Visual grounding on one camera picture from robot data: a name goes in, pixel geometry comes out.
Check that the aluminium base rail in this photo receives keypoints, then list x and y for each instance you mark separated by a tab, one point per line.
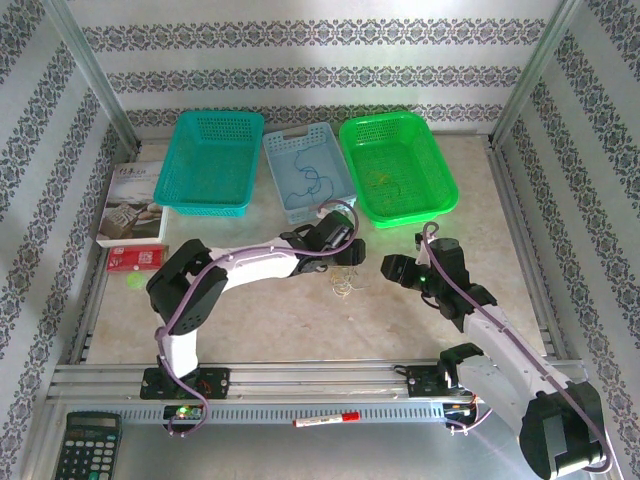
320	380

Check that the book with photo cover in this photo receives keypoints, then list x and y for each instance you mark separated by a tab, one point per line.
130	200

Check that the aluminium side rail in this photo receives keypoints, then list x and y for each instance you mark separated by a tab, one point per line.
525	240
90	320

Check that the teal plastic basket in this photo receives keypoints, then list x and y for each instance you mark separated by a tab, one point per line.
210	165

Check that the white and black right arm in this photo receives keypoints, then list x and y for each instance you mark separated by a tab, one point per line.
500	350

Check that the black calculator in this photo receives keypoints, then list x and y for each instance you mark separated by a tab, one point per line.
90	450

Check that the small controller board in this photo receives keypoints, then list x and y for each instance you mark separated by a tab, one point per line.
184	412
457	410

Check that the light blue plastic basket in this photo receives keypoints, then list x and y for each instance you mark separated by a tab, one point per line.
340	170

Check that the green plastic basket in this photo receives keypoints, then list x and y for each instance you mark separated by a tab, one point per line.
420	150

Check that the small red box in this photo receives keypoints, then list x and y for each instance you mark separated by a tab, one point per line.
137	258

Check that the metal frame post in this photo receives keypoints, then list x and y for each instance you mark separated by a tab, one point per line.
85	65
537	65

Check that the red capped white marker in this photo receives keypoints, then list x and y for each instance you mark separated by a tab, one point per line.
325	419

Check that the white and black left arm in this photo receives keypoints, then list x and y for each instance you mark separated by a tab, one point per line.
255	267

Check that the green round cap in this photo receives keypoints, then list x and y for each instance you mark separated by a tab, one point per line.
135	280

